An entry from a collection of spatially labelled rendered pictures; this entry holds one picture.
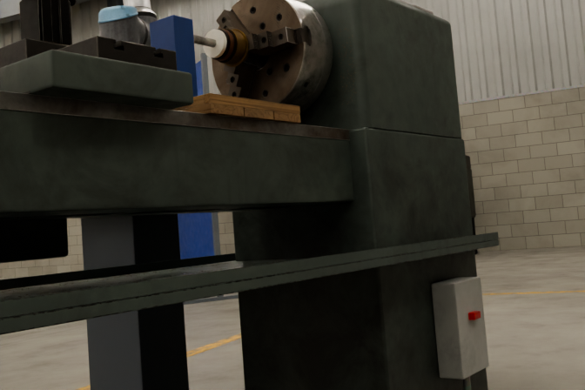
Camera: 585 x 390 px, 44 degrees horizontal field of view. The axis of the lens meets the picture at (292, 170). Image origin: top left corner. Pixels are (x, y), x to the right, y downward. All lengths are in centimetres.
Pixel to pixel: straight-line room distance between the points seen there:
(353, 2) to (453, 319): 89
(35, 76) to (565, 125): 1088
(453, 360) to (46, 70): 136
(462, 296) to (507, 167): 979
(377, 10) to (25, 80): 107
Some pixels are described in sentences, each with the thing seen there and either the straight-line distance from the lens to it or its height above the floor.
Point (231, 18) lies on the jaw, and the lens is 189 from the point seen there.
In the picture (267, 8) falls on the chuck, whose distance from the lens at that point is 187.
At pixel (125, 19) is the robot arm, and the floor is 128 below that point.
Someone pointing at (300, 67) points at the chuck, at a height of 101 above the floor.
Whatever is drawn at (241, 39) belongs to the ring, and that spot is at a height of 109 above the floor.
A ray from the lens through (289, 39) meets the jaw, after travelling 176.
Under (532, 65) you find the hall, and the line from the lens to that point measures 1196.
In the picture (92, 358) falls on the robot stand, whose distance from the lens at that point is 219.
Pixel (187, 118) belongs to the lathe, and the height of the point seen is 85.
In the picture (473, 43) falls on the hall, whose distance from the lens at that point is 1222.
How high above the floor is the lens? 63
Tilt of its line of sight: 4 degrees up
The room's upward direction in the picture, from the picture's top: 4 degrees counter-clockwise
